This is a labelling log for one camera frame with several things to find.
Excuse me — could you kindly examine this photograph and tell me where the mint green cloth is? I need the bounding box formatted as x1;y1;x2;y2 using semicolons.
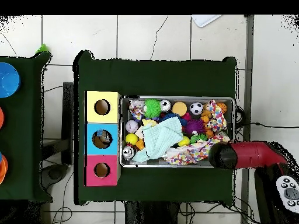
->
131;115;185;163

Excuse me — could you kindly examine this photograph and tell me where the shallow clear mesh bin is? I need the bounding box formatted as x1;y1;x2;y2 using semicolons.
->
119;94;236;169

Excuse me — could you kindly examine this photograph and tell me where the wooden box with three holes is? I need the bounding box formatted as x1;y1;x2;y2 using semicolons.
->
84;90;121;187

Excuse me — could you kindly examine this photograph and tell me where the green spiky ball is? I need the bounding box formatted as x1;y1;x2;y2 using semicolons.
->
142;99;162;119

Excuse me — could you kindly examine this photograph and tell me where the white baseball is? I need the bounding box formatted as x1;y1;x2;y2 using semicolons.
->
125;120;140;134

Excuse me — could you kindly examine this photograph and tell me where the yellow ball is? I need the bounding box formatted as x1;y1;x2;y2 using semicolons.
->
125;133;139;146

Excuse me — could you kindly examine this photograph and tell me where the orange foam ball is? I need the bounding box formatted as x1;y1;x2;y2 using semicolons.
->
172;101;188;117

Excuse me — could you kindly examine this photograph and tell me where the purple spiky ball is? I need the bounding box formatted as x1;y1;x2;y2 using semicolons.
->
185;118;207;136

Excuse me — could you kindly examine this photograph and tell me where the black and white soccer ball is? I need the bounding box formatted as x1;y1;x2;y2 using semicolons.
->
189;101;204;116

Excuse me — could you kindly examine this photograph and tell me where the orange monkey plush toy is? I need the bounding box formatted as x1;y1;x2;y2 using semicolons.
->
201;102;213;118

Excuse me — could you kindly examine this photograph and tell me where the white tray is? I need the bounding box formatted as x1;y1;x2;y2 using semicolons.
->
190;15;222;28

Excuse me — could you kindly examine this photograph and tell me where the dark green side tablecloth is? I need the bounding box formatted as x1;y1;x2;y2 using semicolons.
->
0;51;53;203

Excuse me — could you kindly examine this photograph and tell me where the small green object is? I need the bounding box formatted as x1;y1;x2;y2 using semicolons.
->
35;43;49;54

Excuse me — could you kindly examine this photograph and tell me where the blue bowl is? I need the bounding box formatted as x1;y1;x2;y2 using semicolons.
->
0;62;22;99

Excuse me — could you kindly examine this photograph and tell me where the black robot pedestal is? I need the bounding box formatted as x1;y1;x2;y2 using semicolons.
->
124;201;181;224

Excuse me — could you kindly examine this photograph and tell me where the black cable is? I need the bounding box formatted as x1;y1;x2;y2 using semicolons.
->
235;121;299;130

